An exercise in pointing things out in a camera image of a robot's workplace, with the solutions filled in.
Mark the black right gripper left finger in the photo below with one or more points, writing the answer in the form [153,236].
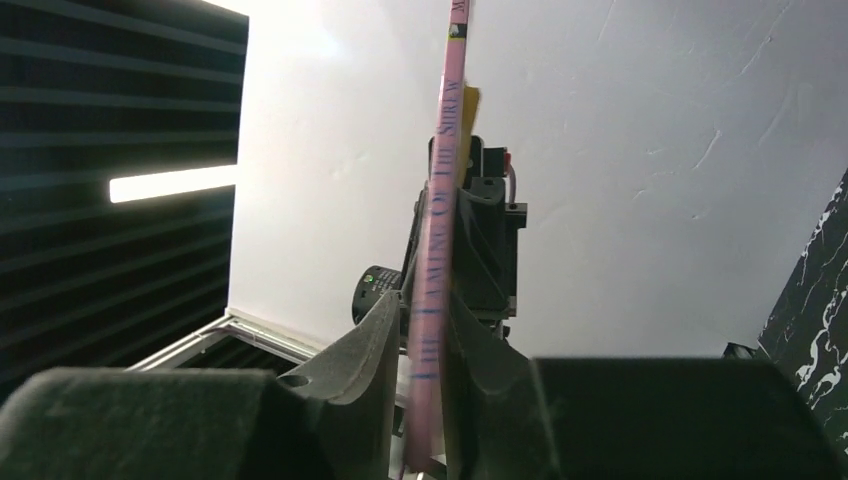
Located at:
[329,418]

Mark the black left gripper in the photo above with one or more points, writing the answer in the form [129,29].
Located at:
[487,223]

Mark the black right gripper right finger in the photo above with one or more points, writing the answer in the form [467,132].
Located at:
[511,417]

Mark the pink picture book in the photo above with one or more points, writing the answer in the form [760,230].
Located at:
[457,111]

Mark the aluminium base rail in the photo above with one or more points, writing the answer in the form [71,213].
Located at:
[235,341]

